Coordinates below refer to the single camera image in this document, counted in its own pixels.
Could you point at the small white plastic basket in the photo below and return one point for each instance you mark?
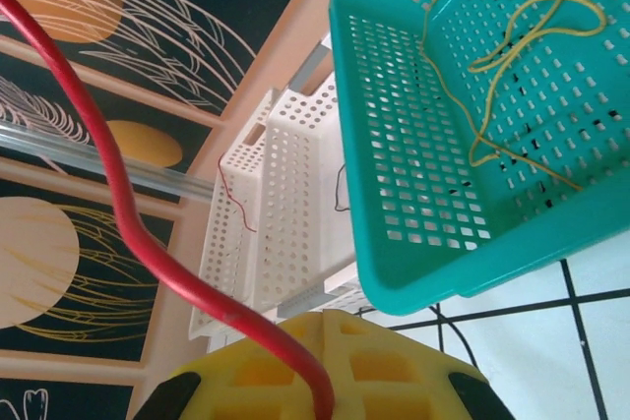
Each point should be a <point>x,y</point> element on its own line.
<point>295,194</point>

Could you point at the aluminium frame post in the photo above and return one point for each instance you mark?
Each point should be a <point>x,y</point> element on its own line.
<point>147,176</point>

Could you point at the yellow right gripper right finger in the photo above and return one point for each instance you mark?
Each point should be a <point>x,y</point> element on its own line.
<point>423,390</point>

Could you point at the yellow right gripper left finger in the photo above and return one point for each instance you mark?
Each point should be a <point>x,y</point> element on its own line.
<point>216,405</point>

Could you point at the teal plastic basket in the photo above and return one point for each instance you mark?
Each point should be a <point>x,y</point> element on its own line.
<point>394,287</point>

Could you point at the large white plastic basket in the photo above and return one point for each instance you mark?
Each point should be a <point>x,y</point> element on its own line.
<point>231,253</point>

